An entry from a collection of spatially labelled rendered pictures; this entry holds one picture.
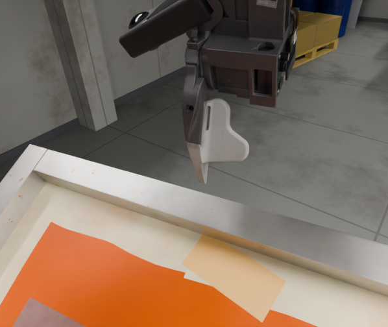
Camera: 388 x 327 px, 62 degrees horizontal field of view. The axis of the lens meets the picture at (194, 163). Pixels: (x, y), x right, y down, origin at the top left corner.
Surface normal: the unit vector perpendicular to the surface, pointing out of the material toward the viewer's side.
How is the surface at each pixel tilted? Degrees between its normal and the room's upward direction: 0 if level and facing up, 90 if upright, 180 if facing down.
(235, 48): 17
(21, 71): 90
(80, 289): 23
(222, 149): 74
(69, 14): 90
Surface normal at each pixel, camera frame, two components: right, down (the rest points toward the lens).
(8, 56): 0.79, 0.32
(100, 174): -0.22, -0.53
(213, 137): -0.43, 0.30
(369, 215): -0.04, -0.81
